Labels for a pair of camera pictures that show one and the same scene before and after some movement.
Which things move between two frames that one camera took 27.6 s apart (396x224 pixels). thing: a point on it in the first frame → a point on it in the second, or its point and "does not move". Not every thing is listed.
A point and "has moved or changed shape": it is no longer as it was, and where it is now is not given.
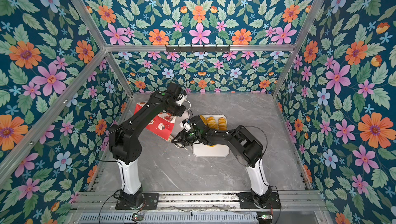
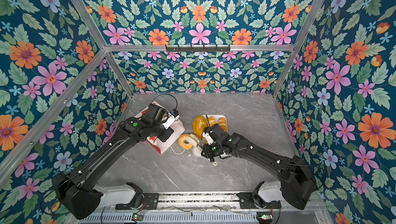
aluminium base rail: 102,201 does not move
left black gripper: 180,112 → 166,136
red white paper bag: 163,125 has moved or changed shape
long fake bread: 222,124 does not move
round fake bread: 212,123 does not move
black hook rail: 198,49 does not move
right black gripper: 183,138 → 206,150
